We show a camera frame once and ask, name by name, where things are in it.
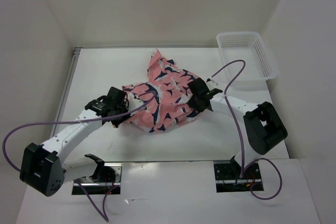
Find white plastic perforated basket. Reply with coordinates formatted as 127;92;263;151
216;31;279;85

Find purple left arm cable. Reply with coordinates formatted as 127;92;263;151
2;91;158;222

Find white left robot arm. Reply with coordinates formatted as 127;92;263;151
19;87;148;197

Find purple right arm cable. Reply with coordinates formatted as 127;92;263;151
207;60;283;200

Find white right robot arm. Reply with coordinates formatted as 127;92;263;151
187;78;288;178

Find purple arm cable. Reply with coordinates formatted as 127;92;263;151
207;60;283;200
2;91;158;222

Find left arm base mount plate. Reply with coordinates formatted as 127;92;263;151
66;162;123;195

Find pink patterned shorts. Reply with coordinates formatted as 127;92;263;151
122;49;199;133

